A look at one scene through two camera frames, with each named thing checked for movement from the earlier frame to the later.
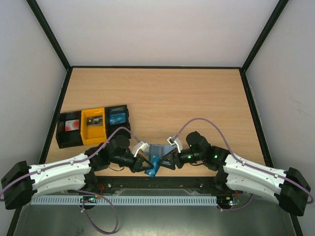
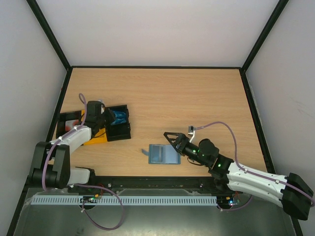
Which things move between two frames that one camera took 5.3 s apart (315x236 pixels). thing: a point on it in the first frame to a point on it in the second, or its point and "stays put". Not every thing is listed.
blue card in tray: (114, 118) stays put
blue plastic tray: (157, 151) stays put
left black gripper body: (126, 164) to (101, 121)
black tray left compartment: (69, 138) stays put
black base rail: (104, 184) stays put
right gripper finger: (170, 160) to (177, 143)
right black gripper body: (175, 160) to (180, 141)
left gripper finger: (138, 166) to (110, 117)
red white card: (72, 125) stays put
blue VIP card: (154, 161) to (120, 117)
